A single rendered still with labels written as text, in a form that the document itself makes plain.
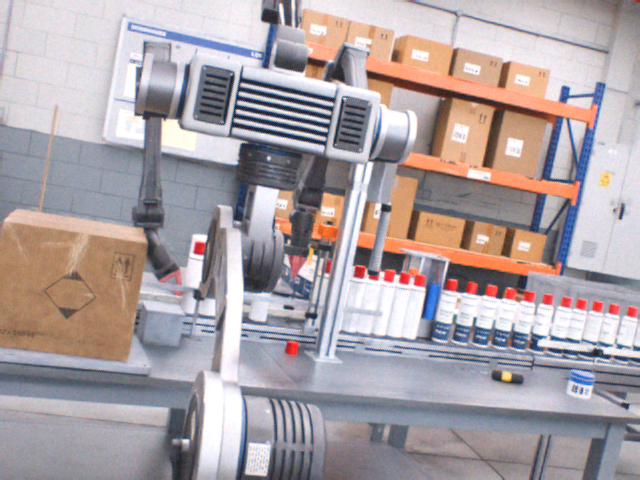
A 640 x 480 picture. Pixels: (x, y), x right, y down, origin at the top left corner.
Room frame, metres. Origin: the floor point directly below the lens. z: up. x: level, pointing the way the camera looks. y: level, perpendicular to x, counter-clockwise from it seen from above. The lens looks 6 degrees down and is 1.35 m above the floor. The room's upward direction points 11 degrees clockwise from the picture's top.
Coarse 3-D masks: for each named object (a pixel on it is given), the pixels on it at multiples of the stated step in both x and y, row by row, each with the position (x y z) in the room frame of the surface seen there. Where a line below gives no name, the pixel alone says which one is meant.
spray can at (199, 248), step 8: (200, 248) 2.11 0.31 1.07; (192, 256) 2.11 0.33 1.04; (200, 256) 2.11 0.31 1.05; (192, 264) 2.10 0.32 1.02; (200, 264) 2.10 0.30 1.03; (192, 272) 2.10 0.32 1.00; (200, 272) 2.11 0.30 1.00; (192, 280) 2.10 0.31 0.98; (184, 296) 2.10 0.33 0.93; (192, 296) 2.10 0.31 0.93; (184, 304) 2.10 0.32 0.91; (192, 304) 2.10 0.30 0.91; (184, 312) 2.10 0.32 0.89; (192, 312) 2.10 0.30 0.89
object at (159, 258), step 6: (162, 246) 2.07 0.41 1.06; (150, 252) 2.06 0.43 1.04; (156, 252) 2.06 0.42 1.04; (162, 252) 2.07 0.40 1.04; (150, 258) 2.06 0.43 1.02; (156, 258) 2.06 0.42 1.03; (162, 258) 2.07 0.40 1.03; (168, 258) 2.08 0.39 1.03; (156, 264) 2.07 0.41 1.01; (162, 264) 2.07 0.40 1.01; (168, 264) 2.07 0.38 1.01; (174, 264) 2.06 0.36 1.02; (156, 270) 2.07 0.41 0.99; (162, 270) 2.05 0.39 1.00; (156, 276) 2.04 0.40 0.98
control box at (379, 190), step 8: (376, 168) 2.12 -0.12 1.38; (384, 168) 2.11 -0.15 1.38; (392, 168) 2.20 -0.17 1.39; (376, 176) 2.11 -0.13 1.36; (384, 176) 2.11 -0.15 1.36; (392, 176) 2.23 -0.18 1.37; (368, 184) 2.12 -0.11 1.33; (376, 184) 2.11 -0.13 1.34; (384, 184) 2.13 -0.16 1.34; (392, 184) 2.25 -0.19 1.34; (368, 192) 2.12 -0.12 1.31; (376, 192) 2.11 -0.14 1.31; (384, 192) 2.15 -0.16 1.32; (368, 200) 2.12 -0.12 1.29; (376, 200) 2.11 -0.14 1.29; (384, 200) 2.18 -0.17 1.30
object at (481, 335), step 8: (488, 288) 2.46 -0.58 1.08; (496, 288) 2.46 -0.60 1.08; (488, 296) 2.46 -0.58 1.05; (480, 304) 2.47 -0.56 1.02; (488, 304) 2.45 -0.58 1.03; (480, 312) 2.46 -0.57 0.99; (488, 312) 2.45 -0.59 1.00; (480, 320) 2.45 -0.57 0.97; (488, 320) 2.45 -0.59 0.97; (480, 328) 2.45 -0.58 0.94; (488, 328) 2.45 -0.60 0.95; (480, 336) 2.45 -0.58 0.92; (488, 336) 2.45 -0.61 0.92; (472, 344) 2.46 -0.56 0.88; (480, 344) 2.45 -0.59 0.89
